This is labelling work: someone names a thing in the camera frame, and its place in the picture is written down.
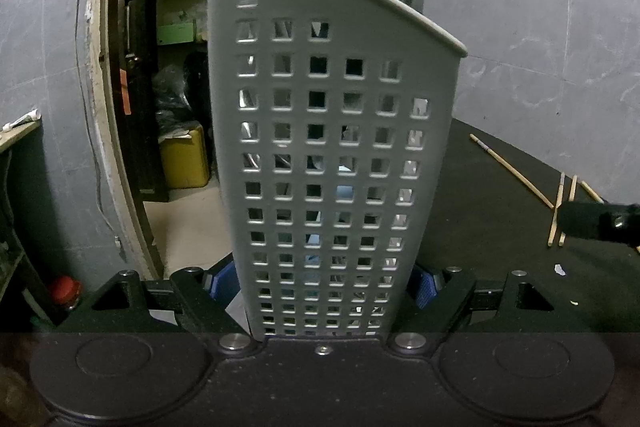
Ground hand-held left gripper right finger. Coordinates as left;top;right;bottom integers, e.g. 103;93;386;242
389;262;596;355

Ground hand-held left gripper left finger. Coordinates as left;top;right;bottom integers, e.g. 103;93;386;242
47;257;252;355

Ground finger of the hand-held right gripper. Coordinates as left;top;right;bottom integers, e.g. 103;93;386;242
556;201;640;253

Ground wooden chopstick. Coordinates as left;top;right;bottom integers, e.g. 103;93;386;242
579;180;607;204
547;172;566;249
558;175;579;246
469;134;555;208

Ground yellow jerrycan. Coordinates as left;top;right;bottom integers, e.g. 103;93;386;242
159;121;210;189

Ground red-lidded jar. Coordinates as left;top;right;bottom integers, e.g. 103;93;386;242
49;276;84;311

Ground black plastic bag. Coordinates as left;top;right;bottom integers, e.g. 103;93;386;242
152;64;194;138

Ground orange door tag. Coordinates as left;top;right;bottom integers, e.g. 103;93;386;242
120;69;132;116

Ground dark wooden door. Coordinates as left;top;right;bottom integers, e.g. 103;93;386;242
109;0;170;204

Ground wooden side shelf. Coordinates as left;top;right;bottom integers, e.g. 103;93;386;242
0;122;44;154

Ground green box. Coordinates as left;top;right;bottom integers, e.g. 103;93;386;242
157;20;196;46

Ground white tube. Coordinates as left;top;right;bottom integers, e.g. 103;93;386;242
2;109;40;132

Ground thin wall cable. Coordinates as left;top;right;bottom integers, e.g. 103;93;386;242
73;0;122;254

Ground door frame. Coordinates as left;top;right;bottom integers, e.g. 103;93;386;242
87;0;352;281

